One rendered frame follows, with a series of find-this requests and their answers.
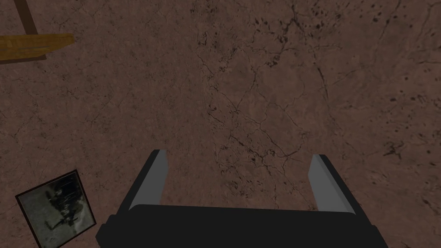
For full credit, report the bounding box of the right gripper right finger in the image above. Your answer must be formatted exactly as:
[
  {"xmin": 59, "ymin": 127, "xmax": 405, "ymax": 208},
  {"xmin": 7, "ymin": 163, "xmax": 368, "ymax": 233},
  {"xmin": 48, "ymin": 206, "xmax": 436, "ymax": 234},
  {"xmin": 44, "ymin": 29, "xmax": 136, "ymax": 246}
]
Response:
[{"xmin": 307, "ymin": 154, "xmax": 360, "ymax": 216}]

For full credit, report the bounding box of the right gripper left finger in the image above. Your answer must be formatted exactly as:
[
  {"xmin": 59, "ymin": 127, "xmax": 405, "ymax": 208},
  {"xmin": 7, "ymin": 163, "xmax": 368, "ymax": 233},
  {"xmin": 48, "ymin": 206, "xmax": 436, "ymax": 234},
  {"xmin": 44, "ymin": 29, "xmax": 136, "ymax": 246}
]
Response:
[{"xmin": 119, "ymin": 149, "xmax": 169, "ymax": 214}]

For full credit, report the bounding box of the yellow wooden furniture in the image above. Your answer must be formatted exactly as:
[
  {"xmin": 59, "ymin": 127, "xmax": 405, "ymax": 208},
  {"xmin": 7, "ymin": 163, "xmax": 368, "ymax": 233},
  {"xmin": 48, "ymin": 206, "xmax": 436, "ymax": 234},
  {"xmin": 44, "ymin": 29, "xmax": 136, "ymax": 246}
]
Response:
[{"xmin": 0, "ymin": 0, "xmax": 75, "ymax": 65}]

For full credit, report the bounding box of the dark framed wall picture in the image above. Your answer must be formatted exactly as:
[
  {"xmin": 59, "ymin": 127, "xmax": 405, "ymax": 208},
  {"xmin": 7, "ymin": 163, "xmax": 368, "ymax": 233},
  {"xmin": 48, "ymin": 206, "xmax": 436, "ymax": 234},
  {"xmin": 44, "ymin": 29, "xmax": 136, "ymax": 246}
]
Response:
[{"xmin": 15, "ymin": 169, "xmax": 97, "ymax": 248}]

